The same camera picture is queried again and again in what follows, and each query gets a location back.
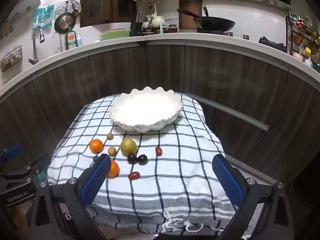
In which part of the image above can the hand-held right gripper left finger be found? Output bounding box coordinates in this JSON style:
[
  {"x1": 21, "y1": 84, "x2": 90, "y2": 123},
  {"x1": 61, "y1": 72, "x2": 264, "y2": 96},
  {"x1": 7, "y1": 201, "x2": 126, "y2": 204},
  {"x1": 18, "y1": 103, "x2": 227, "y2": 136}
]
[{"x1": 31, "y1": 154, "x2": 112, "y2": 240}]

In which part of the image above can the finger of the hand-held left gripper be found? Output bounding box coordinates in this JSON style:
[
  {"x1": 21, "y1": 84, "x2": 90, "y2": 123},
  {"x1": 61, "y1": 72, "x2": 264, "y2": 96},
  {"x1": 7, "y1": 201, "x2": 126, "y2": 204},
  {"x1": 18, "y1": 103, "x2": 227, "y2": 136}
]
[
  {"x1": 4, "y1": 162, "x2": 45, "y2": 180},
  {"x1": 0, "y1": 144, "x2": 24, "y2": 167}
]

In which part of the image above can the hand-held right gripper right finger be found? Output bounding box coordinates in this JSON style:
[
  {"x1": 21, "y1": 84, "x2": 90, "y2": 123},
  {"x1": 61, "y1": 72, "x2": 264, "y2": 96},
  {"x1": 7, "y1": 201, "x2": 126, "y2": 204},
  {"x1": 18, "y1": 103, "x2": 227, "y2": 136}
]
[{"x1": 212, "y1": 154, "x2": 294, "y2": 240}]

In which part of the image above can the orange mandarin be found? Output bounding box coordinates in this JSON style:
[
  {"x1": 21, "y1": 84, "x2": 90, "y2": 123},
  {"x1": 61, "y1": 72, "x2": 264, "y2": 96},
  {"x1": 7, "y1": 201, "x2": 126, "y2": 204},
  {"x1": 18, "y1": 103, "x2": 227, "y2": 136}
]
[
  {"x1": 107, "y1": 160, "x2": 119, "y2": 179},
  {"x1": 89, "y1": 139, "x2": 104, "y2": 154}
]

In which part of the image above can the yellow-green citrus fruit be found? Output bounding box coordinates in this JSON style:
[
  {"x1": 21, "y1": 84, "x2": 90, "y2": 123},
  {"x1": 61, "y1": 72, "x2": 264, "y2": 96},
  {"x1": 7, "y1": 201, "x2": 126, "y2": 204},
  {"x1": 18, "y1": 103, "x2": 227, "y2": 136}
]
[{"x1": 120, "y1": 138, "x2": 137, "y2": 155}]

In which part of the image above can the white scalloped ceramic bowl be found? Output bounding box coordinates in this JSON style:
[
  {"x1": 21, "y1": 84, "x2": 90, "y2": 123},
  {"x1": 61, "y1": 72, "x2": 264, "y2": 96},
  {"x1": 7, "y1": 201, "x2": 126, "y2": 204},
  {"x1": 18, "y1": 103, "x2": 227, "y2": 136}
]
[{"x1": 108, "y1": 87, "x2": 183, "y2": 133}]

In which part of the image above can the white checked cloth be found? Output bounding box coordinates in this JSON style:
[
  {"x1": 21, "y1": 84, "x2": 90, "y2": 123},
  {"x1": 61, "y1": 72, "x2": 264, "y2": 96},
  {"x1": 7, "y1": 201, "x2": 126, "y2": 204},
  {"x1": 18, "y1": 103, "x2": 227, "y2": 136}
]
[{"x1": 47, "y1": 92, "x2": 248, "y2": 239}]

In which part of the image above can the wood-fronted kitchen counter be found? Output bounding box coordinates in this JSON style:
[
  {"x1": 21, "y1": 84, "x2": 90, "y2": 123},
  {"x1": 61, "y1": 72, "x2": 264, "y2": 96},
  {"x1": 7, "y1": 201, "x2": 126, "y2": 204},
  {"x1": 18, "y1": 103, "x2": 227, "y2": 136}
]
[{"x1": 0, "y1": 33, "x2": 320, "y2": 205}]

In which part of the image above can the metal faucet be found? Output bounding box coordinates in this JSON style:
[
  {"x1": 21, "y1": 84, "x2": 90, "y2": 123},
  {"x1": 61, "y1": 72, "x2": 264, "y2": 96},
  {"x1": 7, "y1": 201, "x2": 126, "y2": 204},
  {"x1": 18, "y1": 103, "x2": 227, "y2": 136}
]
[{"x1": 28, "y1": 26, "x2": 45, "y2": 65}]

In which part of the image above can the green dish soap bottle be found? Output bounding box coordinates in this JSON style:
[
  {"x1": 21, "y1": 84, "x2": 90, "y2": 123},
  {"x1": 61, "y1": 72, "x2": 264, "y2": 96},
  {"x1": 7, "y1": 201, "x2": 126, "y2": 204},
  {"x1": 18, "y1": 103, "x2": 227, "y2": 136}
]
[{"x1": 65, "y1": 30, "x2": 77, "y2": 50}]

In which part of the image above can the hanging frying pan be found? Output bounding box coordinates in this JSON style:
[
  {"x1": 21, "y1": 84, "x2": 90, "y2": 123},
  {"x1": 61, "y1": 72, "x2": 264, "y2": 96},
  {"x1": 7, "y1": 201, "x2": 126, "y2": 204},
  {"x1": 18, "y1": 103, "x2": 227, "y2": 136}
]
[{"x1": 52, "y1": 12, "x2": 75, "y2": 53}]

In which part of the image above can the teal plastic package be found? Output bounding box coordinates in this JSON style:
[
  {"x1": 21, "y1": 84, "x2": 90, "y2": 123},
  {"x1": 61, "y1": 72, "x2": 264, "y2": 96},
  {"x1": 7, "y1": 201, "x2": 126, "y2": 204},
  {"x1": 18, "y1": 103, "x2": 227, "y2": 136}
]
[{"x1": 32, "y1": 3, "x2": 55, "y2": 29}]

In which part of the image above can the black tray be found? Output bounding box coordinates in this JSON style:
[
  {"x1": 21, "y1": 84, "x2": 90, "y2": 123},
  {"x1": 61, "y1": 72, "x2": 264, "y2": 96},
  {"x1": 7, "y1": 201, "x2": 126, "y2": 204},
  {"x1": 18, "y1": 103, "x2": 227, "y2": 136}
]
[{"x1": 259, "y1": 37, "x2": 285, "y2": 53}]

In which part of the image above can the green dish tray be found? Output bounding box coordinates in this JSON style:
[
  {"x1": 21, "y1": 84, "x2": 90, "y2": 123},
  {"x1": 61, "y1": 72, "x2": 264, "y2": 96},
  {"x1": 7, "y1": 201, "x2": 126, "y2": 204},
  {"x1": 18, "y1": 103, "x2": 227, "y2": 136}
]
[{"x1": 99, "y1": 29, "x2": 132, "y2": 41}]

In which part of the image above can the black gas stove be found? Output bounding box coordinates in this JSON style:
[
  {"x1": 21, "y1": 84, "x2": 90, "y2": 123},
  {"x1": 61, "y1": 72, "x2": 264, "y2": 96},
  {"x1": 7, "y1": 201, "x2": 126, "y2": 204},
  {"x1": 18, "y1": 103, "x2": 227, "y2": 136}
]
[{"x1": 197, "y1": 27, "x2": 234, "y2": 37}]

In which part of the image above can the metal steamer rack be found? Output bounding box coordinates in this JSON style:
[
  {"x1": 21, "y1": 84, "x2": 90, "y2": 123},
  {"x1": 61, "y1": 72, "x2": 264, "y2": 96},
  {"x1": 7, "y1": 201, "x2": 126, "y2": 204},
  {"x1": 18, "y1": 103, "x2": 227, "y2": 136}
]
[{"x1": 55, "y1": 0, "x2": 82, "y2": 18}]

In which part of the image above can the black knife block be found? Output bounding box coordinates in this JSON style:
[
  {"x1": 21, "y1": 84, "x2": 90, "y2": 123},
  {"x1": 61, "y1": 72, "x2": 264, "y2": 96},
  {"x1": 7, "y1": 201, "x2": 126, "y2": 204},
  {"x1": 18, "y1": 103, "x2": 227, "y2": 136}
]
[{"x1": 130, "y1": 12, "x2": 144, "y2": 37}]

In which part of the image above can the black wok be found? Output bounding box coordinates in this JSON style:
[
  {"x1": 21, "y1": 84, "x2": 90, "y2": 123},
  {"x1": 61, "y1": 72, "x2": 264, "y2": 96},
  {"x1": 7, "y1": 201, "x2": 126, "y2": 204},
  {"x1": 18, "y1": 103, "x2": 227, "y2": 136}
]
[{"x1": 177, "y1": 4, "x2": 236, "y2": 32}]

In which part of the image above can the wooden cutting board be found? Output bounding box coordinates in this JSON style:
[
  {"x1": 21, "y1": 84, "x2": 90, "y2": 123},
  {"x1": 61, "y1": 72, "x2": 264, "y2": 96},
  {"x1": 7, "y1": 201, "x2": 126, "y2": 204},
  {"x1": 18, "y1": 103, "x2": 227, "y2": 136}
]
[{"x1": 179, "y1": 0, "x2": 202, "y2": 30}]

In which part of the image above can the cream teapot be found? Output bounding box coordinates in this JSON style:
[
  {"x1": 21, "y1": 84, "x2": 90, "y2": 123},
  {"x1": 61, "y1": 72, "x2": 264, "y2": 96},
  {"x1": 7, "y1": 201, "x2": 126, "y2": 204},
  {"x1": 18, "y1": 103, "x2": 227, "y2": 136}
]
[{"x1": 150, "y1": 15, "x2": 166, "y2": 27}]

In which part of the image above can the wire wall basket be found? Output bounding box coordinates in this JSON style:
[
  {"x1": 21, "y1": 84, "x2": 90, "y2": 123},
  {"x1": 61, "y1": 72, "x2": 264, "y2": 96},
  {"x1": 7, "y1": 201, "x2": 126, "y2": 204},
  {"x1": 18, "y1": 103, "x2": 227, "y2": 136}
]
[{"x1": 0, "y1": 45, "x2": 23, "y2": 72}]

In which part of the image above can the black wire spice rack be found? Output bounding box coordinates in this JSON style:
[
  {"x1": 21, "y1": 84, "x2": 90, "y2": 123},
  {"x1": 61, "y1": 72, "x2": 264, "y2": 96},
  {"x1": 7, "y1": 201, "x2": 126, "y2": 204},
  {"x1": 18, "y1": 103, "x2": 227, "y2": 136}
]
[{"x1": 286, "y1": 12, "x2": 320, "y2": 64}]

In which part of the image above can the dark wood wall cabinet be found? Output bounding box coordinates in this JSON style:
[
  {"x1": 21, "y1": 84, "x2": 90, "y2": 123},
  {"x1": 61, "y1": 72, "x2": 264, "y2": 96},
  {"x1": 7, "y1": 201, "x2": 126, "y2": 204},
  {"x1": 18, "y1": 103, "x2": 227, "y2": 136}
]
[{"x1": 79, "y1": 0, "x2": 137, "y2": 28}]

